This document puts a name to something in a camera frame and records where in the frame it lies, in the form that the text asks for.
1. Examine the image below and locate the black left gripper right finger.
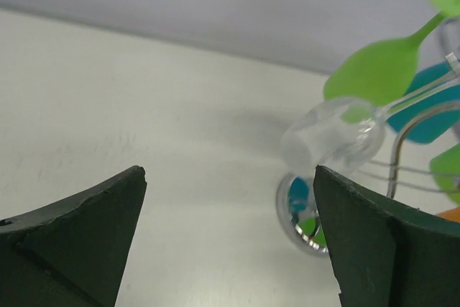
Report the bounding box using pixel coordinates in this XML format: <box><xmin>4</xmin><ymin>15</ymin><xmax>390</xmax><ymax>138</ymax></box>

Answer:
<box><xmin>313</xmin><ymin>166</ymin><xmax>459</xmax><ymax>306</ymax></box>

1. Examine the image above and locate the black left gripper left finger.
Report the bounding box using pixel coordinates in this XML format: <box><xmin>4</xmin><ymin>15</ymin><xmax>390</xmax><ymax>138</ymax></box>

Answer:
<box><xmin>1</xmin><ymin>166</ymin><xmax>147</xmax><ymax>306</ymax></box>

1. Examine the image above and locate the orange plastic wine glass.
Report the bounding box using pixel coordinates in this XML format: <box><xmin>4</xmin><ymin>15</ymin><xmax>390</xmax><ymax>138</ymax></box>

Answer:
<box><xmin>437</xmin><ymin>207</ymin><xmax>460</xmax><ymax>223</ymax></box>

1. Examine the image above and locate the green wine glass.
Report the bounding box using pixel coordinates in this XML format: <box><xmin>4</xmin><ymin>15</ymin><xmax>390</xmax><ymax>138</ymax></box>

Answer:
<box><xmin>429</xmin><ymin>144</ymin><xmax>459</xmax><ymax>205</ymax></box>
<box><xmin>323</xmin><ymin>0</ymin><xmax>459</xmax><ymax>106</ymax></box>

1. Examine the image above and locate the clear wine glass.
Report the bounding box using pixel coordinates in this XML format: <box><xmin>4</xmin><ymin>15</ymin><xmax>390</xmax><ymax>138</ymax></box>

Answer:
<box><xmin>281</xmin><ymin>53</ymin><xmax>459</xmax><ymax>178</ymax></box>

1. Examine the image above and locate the blue plastic wine glass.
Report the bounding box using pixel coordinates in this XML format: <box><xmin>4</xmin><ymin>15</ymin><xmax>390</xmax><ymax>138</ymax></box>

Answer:
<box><xmin>387</xmin><ymin>63</ymin><xmax>459</xmax><ymax>145</ymax></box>

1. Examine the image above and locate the chrome wine glass rack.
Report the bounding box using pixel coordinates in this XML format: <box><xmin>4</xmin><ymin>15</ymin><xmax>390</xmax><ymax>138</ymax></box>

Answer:
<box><xmin>275</xmin><ymin>15</ymin><xmax>460</xmax><ymax>260</ymax></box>

